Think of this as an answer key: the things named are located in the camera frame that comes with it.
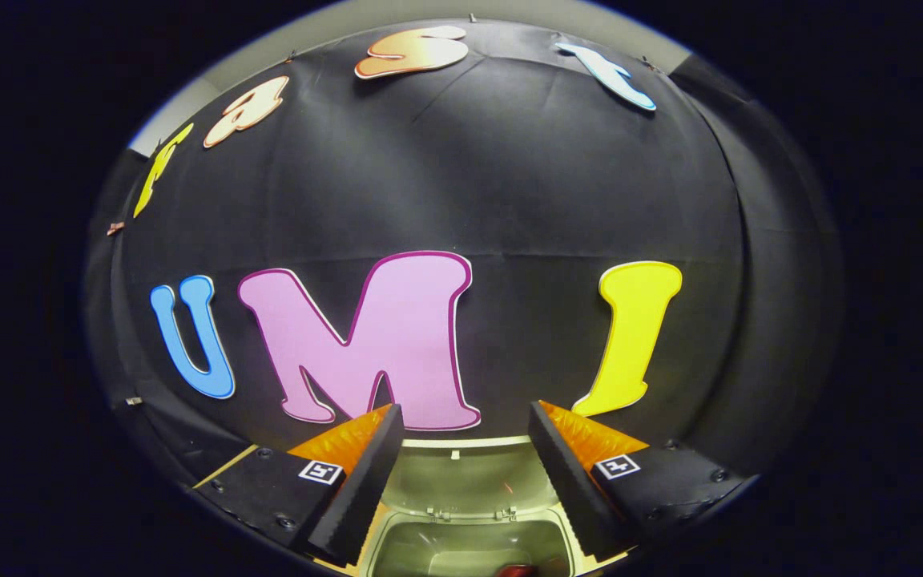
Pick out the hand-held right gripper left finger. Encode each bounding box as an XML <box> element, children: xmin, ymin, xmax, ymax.
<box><xmin>193</xmin><ymin>403</ymin><xmax>405</xmax><ymax>566</ymax></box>

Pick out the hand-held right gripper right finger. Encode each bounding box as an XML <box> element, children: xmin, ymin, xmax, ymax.
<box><xmin>527</xmin><ymin>401</ymin><xmax>751</xmax><ymax>562</ymax></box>

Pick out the green desktop garbage bin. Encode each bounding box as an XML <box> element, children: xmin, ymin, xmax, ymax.
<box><xmin>357</xmin><ymin>437</ymin><xmax>590</xmax><ymax>577</ymax></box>

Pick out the wooden desktop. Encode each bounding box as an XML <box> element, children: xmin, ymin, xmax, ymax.
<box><xmin>193</xmin><ymin>445</ymin><xmax>631</xmax><ymax>577</ymax></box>

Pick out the black backdrop cloth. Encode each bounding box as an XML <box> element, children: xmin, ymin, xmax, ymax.
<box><xmin>81</xmin><ymin>18</ymin><xmax>843</xmax><ymax>514</ymax></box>

